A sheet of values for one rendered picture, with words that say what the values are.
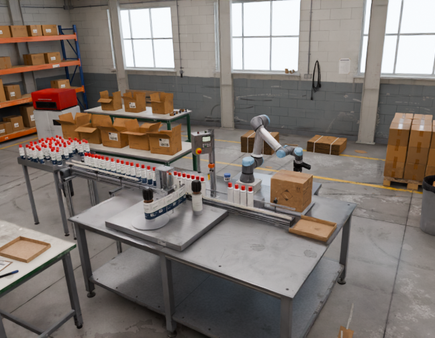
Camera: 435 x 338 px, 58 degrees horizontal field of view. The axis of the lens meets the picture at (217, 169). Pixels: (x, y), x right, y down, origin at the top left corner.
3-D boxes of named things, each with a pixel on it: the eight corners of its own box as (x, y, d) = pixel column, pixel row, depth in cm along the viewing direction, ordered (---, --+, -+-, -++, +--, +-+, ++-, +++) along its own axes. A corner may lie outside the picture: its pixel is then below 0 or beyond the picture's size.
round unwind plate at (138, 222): (123, 224, 318) (123, 223, 318) (149, 210, 342) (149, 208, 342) (152, 234, 302) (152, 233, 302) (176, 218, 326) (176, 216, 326)
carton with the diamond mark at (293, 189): (270, 205, 350) (270, 177, 341) (280, 195, 369) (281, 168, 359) (301, 212, 335) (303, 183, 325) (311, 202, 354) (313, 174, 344)
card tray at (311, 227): (288, 232, 308) (288, 227, 307) (301, 218, 329) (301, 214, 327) (325, 242, 293) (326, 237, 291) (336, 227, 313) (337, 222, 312)
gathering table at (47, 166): (31, 224, 515) (15, 157, 483) (70, 206, 564) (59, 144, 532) (66, 237, 477) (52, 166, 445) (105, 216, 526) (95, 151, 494)
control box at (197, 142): (191, 152, 360) (190, 133, 353) (209, 149, 366) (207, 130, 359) (195, 155, 351) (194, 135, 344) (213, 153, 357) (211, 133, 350)
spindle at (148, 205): (142, 220, 321) (139, 189, 311) (150, 216, 328) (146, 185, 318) (150, 223, 316) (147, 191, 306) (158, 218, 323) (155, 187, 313)
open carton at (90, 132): (74, 144, 580) (70, 120, 567) (94, 137, 618) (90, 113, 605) (94, 147, 565) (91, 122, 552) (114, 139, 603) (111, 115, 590)
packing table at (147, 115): (88, 146, 847) (82, 110, 820) (114, 137, 912) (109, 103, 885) (172, 159, 745) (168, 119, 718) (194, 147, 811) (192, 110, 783)
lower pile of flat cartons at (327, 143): (305, 151, 764) (306, 141, 756) (315, 144, 807) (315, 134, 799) (339, 155, 731) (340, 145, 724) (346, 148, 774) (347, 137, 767)
